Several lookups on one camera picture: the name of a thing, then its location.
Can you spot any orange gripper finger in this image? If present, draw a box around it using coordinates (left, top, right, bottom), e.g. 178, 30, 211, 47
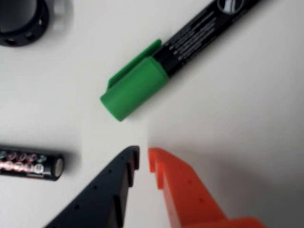
148, 147, 264, 228

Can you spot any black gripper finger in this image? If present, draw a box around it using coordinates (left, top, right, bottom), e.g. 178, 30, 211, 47
44, 145, 140, 228

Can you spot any green capped black marker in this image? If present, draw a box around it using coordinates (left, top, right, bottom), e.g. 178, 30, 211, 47
99, 0, 264, 123

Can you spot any black AA battery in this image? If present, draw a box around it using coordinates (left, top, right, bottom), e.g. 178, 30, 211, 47
0, 147, 65, 182

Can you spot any black plastic ring clamp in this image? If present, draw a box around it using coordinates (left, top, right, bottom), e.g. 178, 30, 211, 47
0, 0, 50, 48

